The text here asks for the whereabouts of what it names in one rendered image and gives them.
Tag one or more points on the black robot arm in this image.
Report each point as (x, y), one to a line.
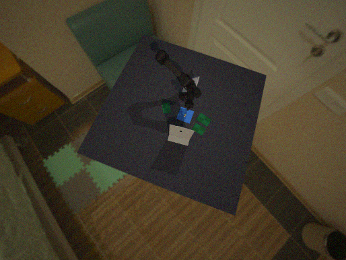
(186, 81)

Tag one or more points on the blue square mat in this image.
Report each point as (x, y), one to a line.
(187, 118)

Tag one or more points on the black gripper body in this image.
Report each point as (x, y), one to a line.
(189, 102)

